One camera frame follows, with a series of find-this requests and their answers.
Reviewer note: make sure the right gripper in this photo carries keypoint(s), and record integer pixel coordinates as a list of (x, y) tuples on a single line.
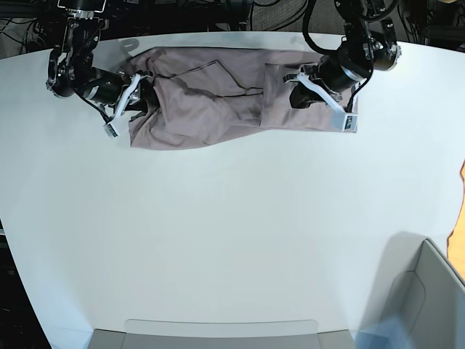
[(106, 87)]

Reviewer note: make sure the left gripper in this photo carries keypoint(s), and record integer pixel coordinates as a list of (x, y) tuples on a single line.
[(328, 73)]

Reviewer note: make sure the mauve T-shirt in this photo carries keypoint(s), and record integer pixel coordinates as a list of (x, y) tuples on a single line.
[(210, 95)]

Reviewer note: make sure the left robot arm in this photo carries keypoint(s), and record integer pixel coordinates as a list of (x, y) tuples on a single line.
[(370, 44)]

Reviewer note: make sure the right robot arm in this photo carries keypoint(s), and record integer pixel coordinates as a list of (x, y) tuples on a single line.
[(71, 71)]

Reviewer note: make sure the orange object at right edge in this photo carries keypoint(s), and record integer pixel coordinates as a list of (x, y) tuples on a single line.
[(455, 242)]

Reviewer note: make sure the grey box at right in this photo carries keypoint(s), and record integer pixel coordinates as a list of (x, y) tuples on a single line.
[(425, 307)]

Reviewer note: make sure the grey bin at bottom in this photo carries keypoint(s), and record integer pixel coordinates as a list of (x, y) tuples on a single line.
[(170, 334)]

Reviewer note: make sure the blue translucent object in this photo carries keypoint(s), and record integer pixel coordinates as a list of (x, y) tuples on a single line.
[(381, 332)]

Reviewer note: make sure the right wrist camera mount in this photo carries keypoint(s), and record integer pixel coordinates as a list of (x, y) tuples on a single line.
[(118, 123)]

